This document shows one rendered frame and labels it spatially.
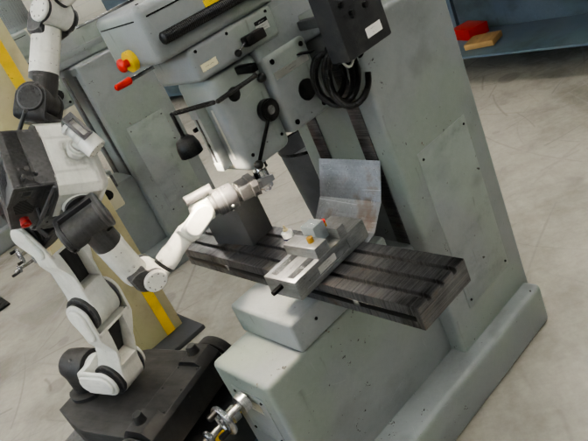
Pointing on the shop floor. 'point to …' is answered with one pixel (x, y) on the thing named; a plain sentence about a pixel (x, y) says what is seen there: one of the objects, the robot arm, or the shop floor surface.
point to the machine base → (469, 374)
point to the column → (427, 158)
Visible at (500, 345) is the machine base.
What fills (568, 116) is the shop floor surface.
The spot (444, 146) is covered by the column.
